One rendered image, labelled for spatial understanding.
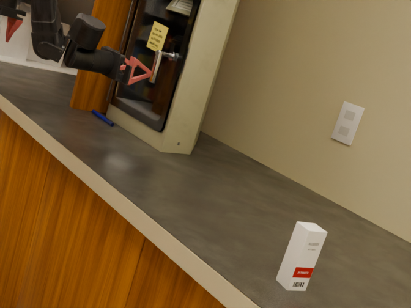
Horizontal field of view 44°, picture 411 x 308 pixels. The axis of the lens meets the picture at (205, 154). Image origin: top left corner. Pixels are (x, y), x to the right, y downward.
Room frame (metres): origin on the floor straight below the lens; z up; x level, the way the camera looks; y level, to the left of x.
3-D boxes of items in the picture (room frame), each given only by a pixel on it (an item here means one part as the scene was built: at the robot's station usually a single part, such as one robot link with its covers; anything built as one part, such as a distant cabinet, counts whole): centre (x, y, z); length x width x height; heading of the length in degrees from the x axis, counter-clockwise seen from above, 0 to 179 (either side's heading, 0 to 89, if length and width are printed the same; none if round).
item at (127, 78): (1.28, 0.24, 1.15); 0.09 x 0.07 x 0.07; 134
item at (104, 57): (1.25, 0.31, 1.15); 0.10 x 0.07 x 0.07; 44
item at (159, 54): (1.38, 0.18, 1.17); 0.05 x 0.03 x 0.10; 134
